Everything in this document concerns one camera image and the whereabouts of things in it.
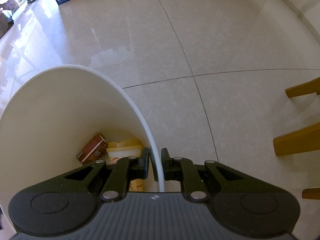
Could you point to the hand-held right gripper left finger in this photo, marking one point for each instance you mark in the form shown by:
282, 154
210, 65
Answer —
145, 163

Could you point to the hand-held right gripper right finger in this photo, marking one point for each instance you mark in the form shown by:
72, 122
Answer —
164, 165

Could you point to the yellow paper cup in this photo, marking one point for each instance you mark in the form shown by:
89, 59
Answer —
122, 151

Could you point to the red drink can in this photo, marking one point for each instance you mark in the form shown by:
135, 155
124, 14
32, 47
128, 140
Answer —
91, 148

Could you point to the white plastic trash bin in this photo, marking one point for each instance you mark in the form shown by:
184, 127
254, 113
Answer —
62, 110

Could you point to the wooden chair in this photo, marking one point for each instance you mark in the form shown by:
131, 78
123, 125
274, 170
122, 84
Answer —
295, 140

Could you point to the brown bag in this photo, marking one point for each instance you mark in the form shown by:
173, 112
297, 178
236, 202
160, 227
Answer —
5, 25

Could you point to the open printed cardboard box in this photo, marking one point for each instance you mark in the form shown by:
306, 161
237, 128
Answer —
11, 2

